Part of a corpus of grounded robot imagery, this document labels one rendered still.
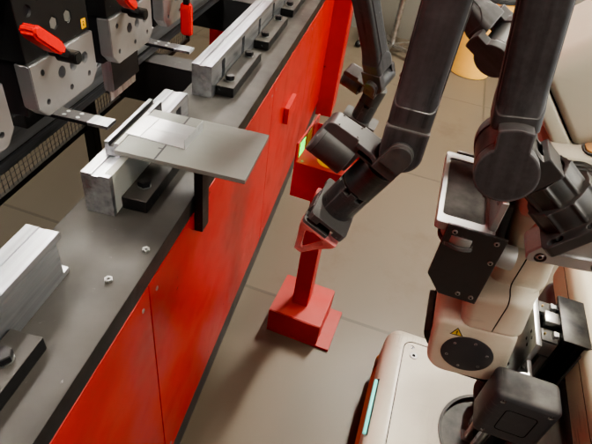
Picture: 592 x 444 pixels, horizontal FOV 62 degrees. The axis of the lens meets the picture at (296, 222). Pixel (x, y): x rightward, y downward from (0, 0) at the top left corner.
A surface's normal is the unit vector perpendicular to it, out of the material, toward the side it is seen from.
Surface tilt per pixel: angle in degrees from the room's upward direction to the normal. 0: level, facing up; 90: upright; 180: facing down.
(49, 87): 90
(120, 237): 0
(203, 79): 90
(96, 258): 0
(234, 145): 0
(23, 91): 90
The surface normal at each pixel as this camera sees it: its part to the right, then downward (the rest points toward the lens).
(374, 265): 0.12, -0.76
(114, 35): 0.97, 0.23
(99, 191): -0.22, 0.61
